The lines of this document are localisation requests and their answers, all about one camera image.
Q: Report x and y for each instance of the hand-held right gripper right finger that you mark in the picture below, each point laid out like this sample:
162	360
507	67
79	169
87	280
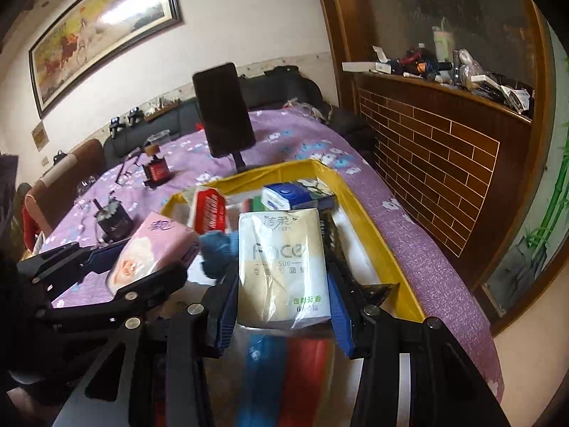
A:
340	320

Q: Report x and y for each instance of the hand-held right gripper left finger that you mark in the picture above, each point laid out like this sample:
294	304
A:
224	320

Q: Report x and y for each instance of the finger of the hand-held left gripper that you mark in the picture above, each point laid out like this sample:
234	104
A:
104	255
151	284

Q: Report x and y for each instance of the pink tissue pack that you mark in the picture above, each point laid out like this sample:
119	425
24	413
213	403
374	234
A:
151	244

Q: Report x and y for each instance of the blue knitted cloth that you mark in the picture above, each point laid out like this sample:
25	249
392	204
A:
218	253

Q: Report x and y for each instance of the cream white tissue pack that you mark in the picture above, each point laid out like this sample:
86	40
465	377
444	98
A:
280	267

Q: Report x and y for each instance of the yellow box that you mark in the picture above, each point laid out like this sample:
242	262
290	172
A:
358	213

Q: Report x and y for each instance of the black cylindrical motor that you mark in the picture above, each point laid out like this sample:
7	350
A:
113	220

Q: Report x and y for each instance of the clear plastic bag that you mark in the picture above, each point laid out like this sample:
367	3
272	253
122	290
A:
85	187

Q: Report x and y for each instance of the blue and red cloth bundle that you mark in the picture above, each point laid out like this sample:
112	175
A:
284	382

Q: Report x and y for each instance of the purple safety glasses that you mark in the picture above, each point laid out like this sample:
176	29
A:
122	173

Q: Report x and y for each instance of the black foil packet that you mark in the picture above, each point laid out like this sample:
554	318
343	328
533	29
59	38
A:
331	235

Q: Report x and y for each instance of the brown armchair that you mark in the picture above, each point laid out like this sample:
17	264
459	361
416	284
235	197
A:
66	178

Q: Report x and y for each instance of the red and white tissue pack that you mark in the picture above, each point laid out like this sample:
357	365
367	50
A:
211	209

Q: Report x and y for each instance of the purple floral tablecloth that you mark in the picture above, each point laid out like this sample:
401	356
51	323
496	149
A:
400	231

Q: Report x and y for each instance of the small black object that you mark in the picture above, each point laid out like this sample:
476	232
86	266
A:
60	158

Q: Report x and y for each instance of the black handheld device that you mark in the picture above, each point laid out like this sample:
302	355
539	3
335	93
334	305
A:
117	125
135	115

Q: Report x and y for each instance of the blue and white tissue pack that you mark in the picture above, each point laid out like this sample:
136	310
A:
284	195

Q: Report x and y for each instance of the black phone stand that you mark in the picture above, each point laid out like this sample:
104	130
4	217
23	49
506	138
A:
240	162

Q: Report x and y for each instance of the wooden tray with ornaments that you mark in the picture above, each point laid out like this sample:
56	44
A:
162	109

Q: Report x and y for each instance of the black phone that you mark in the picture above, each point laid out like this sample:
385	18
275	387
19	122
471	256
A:
222	111

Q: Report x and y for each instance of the bamboo print panel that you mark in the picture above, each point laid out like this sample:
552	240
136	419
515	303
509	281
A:
546	222

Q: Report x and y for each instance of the large framed horse painting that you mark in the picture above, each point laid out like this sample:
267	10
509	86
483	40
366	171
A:
102	26

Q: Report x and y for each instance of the black leather sofa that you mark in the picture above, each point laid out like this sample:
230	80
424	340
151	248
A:
275	91

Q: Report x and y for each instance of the black pouch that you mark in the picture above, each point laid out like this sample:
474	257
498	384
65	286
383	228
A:
281	71

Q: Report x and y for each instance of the clutter of small items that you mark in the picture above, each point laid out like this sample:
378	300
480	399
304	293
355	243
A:
444	66

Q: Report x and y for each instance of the small framed wall picture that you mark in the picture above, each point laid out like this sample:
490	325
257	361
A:
40	135

